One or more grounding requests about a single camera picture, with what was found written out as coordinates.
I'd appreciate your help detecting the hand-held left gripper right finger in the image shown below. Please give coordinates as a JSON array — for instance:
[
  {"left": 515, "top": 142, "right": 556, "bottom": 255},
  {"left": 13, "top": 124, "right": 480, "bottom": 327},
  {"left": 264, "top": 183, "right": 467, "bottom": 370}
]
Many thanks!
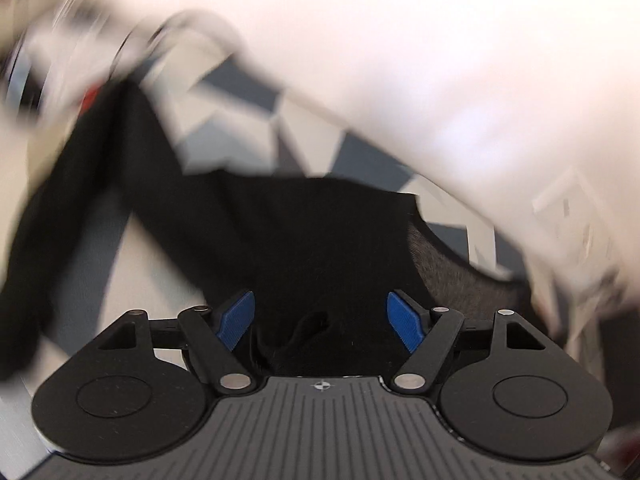
[{"left": 386, "top": 289, "right": 550, "bottom": 394}]

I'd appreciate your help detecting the white wall socket panel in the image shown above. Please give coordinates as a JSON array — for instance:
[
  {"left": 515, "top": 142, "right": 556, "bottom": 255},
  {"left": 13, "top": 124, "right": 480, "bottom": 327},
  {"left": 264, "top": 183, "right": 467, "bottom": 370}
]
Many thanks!
[{"left": 530, "top": 165, "right": 626, "bottom": 286}]

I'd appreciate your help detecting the black garment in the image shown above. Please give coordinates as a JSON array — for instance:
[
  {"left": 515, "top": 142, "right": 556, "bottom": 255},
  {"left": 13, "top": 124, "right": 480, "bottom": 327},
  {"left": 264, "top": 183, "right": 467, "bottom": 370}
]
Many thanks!
[{"left": 0, "top": 79, "right": 532, "bottom": 386}]

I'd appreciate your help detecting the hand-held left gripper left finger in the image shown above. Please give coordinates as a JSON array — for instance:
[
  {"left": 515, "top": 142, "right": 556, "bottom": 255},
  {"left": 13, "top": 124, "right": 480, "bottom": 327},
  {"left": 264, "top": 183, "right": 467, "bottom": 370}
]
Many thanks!
[{"left": 95, "top": 289, "right": 258, "bottom": 394}]

